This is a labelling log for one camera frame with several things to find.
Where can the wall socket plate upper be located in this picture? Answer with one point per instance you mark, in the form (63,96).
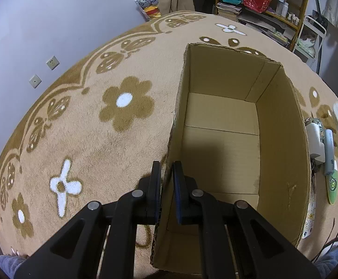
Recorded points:
(52,63)

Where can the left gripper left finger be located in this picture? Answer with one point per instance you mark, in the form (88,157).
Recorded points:
(149,204)

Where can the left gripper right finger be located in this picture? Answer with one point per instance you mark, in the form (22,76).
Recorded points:
(186,206)

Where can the stack of books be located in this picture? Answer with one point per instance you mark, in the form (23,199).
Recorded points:
(228,11)

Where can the cardboard box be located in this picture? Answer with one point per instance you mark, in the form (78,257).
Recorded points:
(238,131)

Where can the white tall charger block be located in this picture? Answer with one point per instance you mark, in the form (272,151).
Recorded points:
(315,145)

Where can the wooden bookshelf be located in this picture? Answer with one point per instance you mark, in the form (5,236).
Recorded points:
(281,21)

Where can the wall socket plate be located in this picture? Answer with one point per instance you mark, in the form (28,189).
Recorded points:
(52,63)
(35,81)

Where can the white TV remote control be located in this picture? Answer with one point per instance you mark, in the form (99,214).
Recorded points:
(311,211)

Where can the light blue cylindrical power bank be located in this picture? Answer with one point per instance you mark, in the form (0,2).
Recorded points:
(329,152)

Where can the plastic bag of toys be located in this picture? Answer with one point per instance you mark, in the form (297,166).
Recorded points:
(149,8)

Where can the wall socket plate lower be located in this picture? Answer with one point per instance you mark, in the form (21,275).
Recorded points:
(35,81)

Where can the green oval Pochacco speaker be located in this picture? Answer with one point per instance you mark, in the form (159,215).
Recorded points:
(332,185)

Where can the brown floral carpet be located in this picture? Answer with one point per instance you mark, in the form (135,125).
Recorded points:
(97,130)

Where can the white metal trolley cart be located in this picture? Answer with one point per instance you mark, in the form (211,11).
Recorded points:
(310,40)

